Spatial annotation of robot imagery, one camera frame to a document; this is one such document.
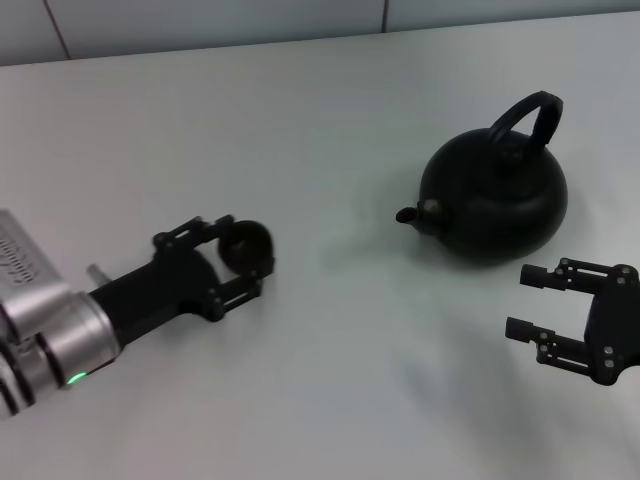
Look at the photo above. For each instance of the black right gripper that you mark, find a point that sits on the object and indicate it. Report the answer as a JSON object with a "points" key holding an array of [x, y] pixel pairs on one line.
{"points": [[617, 325]]}

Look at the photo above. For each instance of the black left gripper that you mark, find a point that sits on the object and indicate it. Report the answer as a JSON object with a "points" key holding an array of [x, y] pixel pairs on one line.
{"points": [[165, 290]]}

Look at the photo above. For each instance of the small black teacup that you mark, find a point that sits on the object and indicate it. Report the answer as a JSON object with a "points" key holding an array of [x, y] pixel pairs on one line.
{"points": [[247, 245]]}

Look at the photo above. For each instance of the black round teapot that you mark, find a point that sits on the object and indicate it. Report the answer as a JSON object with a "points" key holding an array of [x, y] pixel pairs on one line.
{"points": [[500, 215]]}

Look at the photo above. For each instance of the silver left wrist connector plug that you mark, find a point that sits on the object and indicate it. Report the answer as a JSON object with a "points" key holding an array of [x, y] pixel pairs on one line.
{"points": [[94, 275]]}

